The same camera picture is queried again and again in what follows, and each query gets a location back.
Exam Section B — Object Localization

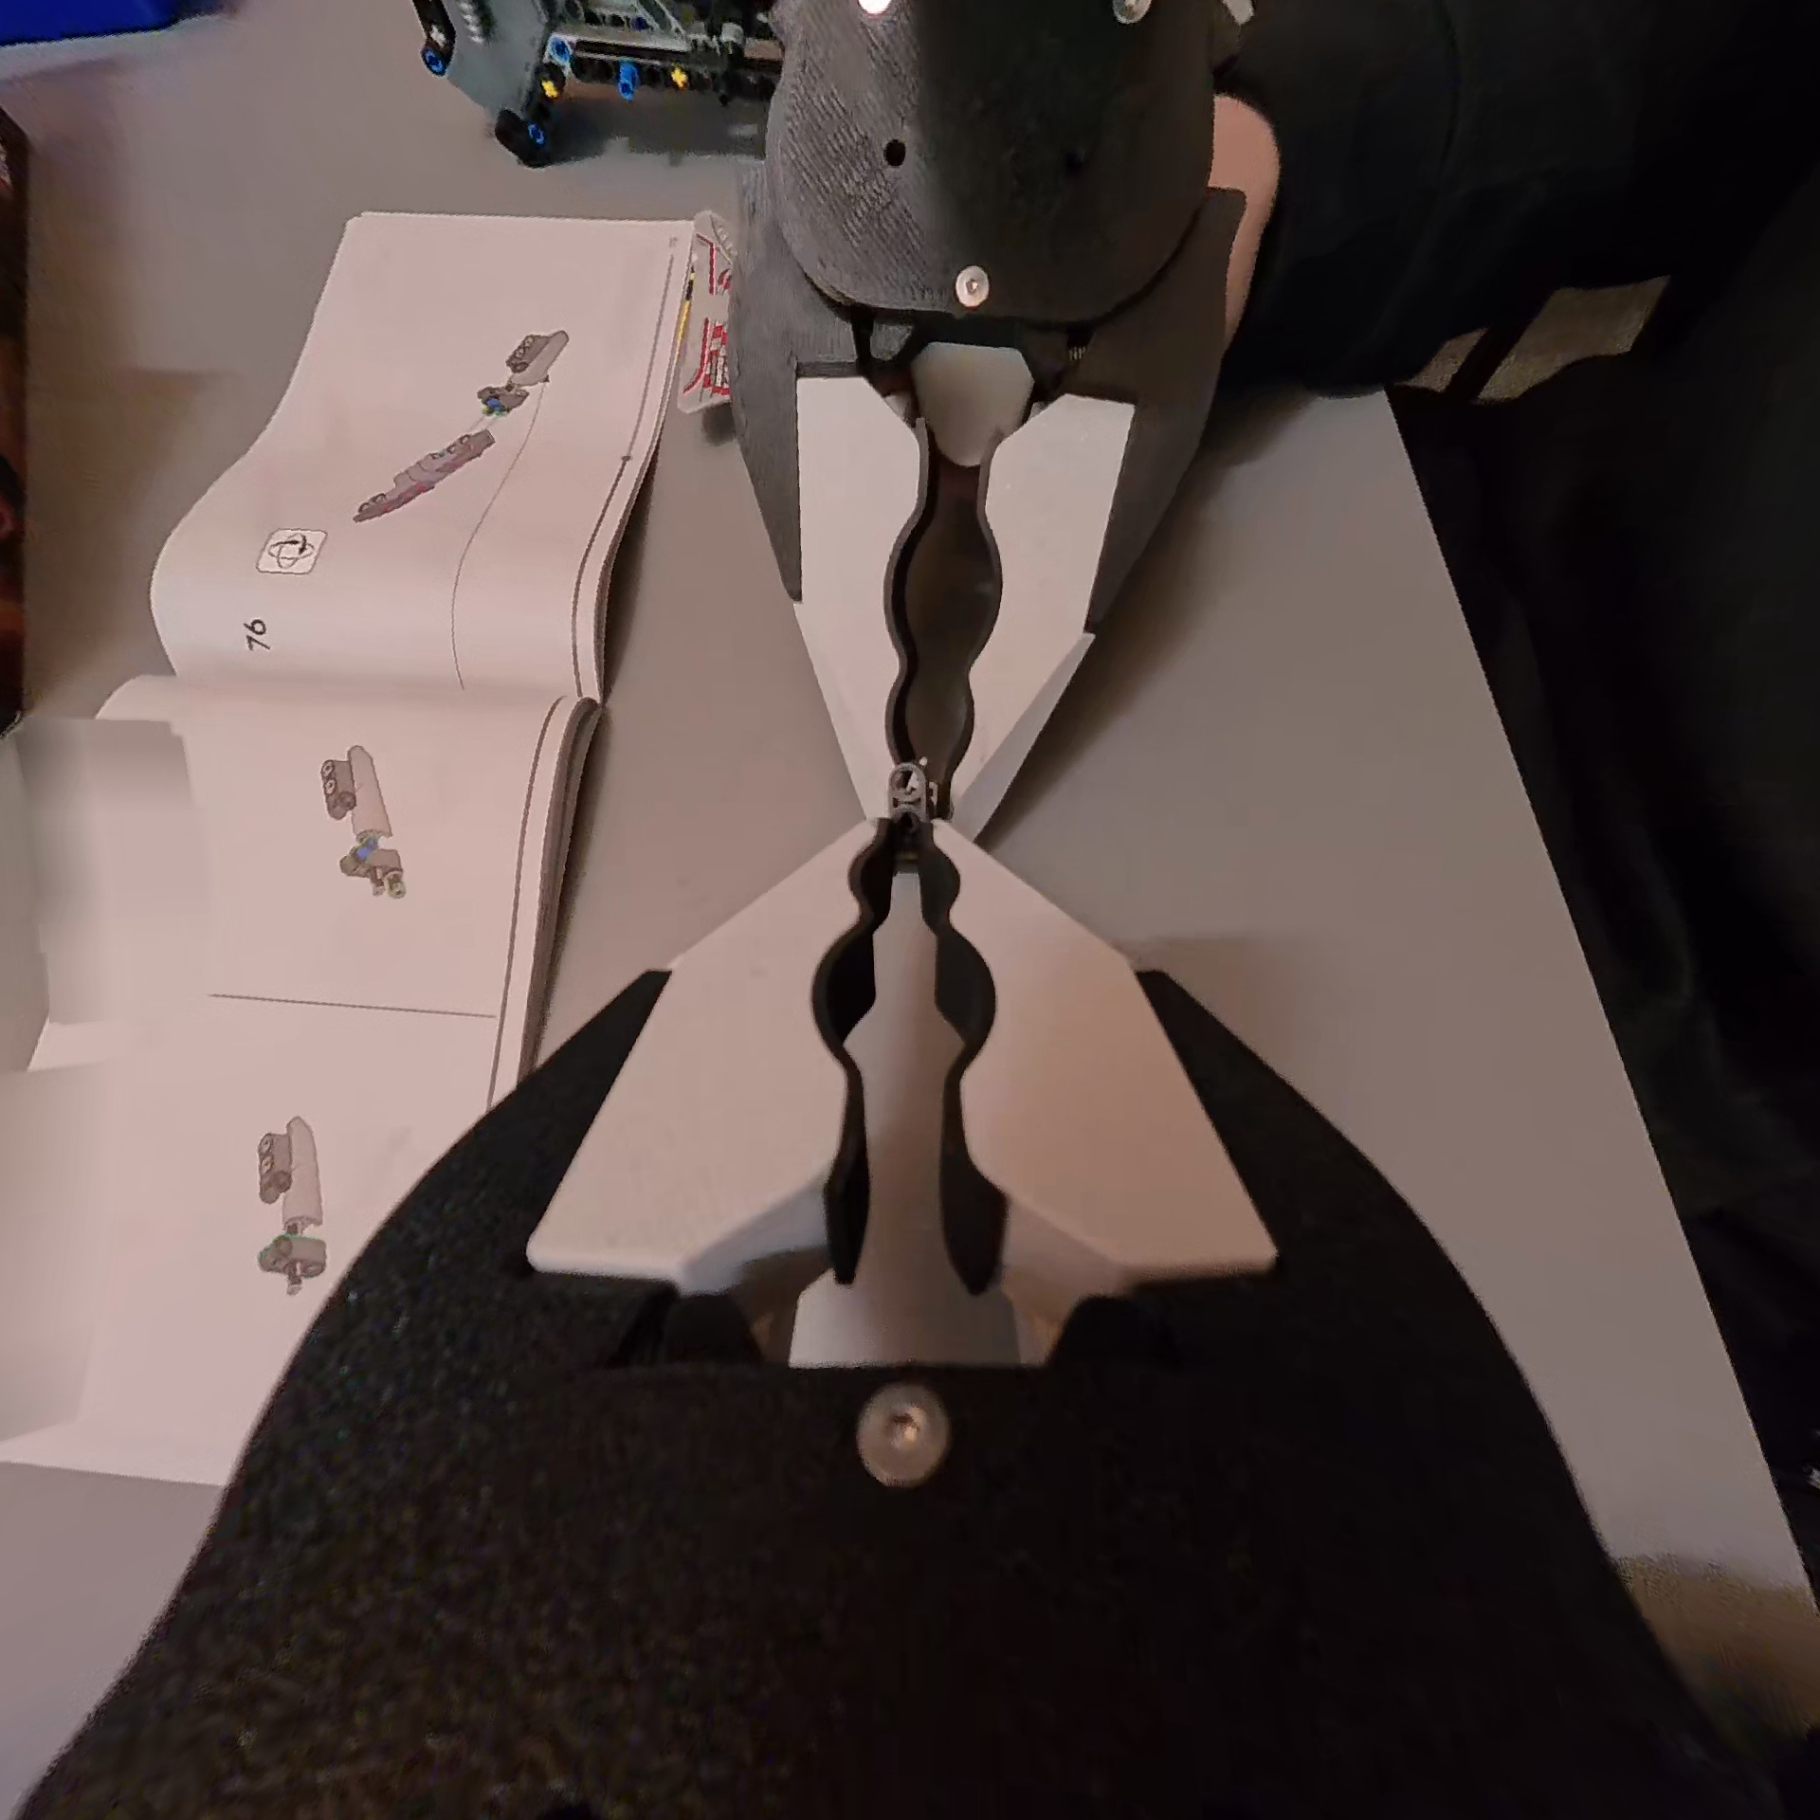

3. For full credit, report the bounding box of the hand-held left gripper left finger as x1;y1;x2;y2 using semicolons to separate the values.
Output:
527;816;913;1290

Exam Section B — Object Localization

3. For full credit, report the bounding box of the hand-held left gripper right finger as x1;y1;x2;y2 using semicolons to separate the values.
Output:
922;826;1277;1290

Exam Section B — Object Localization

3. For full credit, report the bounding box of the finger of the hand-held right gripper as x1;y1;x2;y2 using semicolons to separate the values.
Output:
793;378;943;830
933;398;1140;841

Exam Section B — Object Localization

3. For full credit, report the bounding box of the person's right forearm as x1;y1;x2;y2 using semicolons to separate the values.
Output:
1210;0;1820;408

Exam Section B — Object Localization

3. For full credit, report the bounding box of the person's right hand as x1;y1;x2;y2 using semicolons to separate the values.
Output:
1212;98;1284;337

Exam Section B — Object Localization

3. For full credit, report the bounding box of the clear red-printed plastic bag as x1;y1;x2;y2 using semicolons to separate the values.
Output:
681;210;742;418

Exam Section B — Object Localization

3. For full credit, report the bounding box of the grey brick vehicle model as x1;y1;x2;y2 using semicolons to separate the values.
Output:
413;0;791;168

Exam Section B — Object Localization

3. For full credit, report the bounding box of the open instruction booklet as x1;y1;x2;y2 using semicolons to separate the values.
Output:
0;212;699;1486

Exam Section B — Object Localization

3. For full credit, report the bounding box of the person's dark clothing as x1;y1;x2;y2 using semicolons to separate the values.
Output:
1387;172;1820;1567

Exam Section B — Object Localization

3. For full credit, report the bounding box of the blue plastic tray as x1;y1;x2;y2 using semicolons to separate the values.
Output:
0;0;237;48

